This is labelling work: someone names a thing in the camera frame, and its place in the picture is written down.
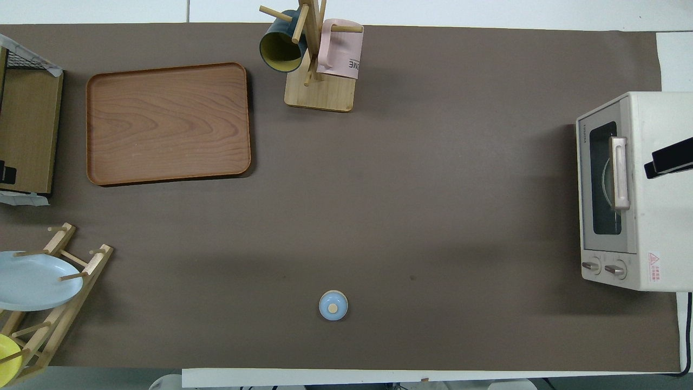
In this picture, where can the white toaster oven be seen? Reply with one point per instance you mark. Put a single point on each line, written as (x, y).
(660, 227)

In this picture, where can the silver oven knob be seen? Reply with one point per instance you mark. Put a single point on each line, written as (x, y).
(616, 270)
(591, 266)

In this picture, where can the red warning sticker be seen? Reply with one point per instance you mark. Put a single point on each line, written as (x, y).
(654, 266)

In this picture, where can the brown table mat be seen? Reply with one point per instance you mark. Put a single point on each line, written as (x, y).
(411, 206)

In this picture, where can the pink mug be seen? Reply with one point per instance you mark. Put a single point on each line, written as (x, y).
(341, 54)

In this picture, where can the wooden mug tree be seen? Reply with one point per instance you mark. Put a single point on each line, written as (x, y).
(320, 93)

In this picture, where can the blue jar with wooden knob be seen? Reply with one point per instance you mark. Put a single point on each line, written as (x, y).
(333, 306)

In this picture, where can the dark green mug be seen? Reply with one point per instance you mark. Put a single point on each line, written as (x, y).
(279, 47)

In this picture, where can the wooden serving tray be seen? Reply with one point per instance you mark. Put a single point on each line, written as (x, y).
(168, 124)

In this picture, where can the white round object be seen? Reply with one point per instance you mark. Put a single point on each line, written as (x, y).
(165, 382)

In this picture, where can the wooden dish rack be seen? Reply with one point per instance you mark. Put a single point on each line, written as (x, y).
(65, 314)

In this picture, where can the wooden shelf cabinet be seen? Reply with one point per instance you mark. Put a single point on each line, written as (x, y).
(27, 130)

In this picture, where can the white tape piece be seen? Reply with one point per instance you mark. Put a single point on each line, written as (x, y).
(24, 199)

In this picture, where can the light blue plate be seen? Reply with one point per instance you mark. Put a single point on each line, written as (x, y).
(32, 281)

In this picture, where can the yellow plate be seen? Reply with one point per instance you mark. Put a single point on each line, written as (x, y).
(8, 357)

